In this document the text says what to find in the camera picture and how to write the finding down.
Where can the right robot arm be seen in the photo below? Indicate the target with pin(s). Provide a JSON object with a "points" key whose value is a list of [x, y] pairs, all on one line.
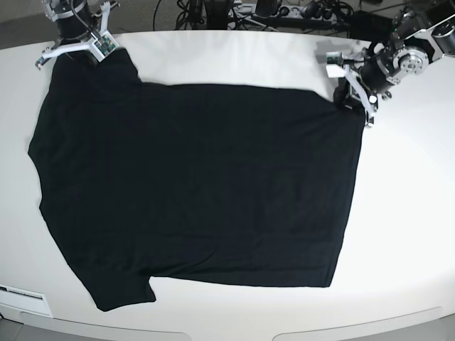
{"points": [[50, 6]]}

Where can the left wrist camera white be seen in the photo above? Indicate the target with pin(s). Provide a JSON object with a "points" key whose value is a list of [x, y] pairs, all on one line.
{"points": [[334, 65]]}

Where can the black box on floor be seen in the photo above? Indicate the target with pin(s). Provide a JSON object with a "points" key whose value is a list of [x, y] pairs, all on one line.
{"points": [[369, 26]]}

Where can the black center stand post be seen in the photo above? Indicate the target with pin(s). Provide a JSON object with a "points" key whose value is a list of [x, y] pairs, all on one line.
{"points": [[216, 14]]}

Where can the white power strip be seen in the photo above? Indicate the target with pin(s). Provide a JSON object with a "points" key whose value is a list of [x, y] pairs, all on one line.
{"points": [[311, 11]]}

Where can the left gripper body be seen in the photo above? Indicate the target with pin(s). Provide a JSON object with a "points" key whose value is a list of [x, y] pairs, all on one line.
{"points": [[380, 71]]}

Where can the black T-shirt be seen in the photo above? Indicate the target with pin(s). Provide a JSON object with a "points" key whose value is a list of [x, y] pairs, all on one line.
{"points": [[228, 184]]}

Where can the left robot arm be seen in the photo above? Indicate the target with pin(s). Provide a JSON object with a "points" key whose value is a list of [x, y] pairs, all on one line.
{"points": [[422, 33]]}

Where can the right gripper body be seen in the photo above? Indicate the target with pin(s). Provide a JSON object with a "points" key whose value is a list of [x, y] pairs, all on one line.
{"points": [[82, 27]]}

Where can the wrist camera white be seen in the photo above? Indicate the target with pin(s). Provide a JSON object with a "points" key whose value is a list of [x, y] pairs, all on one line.
{"points": [[104, 46], [334, 65]]}

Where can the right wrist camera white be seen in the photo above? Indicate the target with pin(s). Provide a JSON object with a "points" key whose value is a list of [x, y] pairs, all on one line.
{"points": [[104, 46]]}

